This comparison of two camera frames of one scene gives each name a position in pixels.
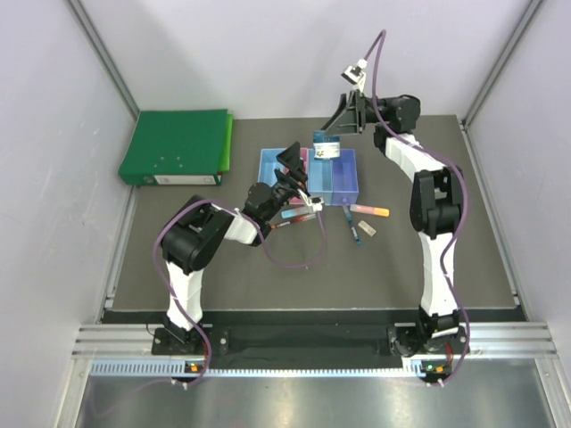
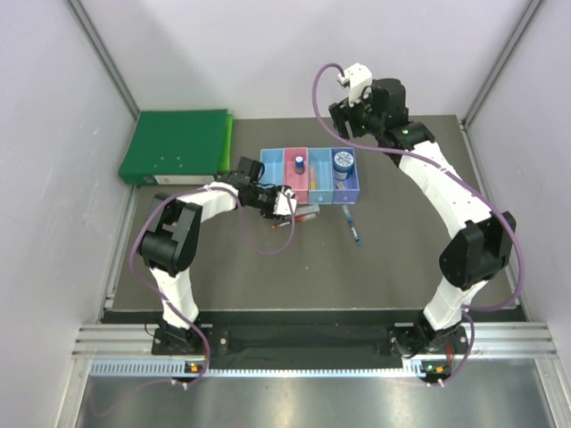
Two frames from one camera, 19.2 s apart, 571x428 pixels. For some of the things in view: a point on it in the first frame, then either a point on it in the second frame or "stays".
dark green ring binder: (178, 147) stays
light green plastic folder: (225, 159) stays
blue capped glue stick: (294, 212) stays
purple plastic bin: (344, 180) stays
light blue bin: (320, 177) stays
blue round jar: (326, 147) → (343, 162)
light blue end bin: (268, 165) stays
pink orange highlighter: (369, 209) → (312, 178)
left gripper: (291, 156) → (268, 213)
